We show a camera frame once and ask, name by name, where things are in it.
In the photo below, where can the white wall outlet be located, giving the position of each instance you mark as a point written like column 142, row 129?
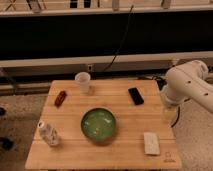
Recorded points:
column 90, row 67

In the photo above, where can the clear plastic cup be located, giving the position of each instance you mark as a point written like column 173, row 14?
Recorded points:
column 83, row 80

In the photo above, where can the clear plastic bottle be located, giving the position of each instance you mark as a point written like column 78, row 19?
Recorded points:
column 48, row 134

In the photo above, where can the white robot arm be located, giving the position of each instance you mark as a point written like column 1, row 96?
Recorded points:
column 183, row 81

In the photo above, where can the green bowl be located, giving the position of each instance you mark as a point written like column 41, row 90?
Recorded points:
column 98, row 125

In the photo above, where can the white rectangular sponge block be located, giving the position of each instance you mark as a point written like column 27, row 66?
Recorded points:
column 151, row 144

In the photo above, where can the black chair wheel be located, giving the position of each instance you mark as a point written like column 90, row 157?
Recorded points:
column 6, row 143

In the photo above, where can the black smartphone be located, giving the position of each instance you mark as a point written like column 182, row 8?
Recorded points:
column 136, row 97

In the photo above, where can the brown red snack bar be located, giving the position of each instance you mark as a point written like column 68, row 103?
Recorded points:
column 60, row 98

